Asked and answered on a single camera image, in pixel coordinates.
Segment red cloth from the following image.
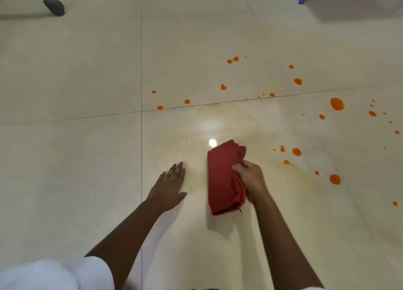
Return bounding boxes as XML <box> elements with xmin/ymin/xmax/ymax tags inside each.
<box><xmin>207</xmin><ymin>139</ymin><xmax>247</xmax><ymax>216</ymax></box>

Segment person's left forearm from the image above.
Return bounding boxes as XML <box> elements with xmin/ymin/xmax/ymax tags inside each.
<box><xmin>84</xmin><ymin>200</ymin><xmax>167</xmax><ymax>290</ymax></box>

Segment white fluffy garment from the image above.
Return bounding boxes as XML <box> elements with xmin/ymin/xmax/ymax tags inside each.
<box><xmin>0</xmin><ymin>256</ymin><xmax>325</xmax><ymax>290</ymax></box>

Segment person's right forearm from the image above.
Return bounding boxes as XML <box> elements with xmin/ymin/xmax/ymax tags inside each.
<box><xmin>253</xmin><ymin>192</ymin><xmax>325</xmax><ymax>290</ymax></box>

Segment person's right hand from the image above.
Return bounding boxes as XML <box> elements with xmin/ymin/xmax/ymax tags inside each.
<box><xmin>232</xmin><ymin>160</ymin><xmax>271</xmax><ymax>207</ymax></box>

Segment orange liquid spill drops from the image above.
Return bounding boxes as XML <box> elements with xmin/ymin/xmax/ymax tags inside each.
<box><xmin>152</xmin><ymin>53</ymin><xmax>401</xmax><ymax>207</ymax></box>

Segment person's left hand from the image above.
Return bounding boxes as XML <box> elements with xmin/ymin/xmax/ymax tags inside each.
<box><xmin>145</xmin><ymin>161</ymin><xmax>188</xmax><ymax>213</ymax></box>

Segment metal chair leg black foot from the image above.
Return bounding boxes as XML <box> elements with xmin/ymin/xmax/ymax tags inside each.
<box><xmin>0</xmin><ymin>0</ymin><xmax>66</xmax><ymax>17</ymax></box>

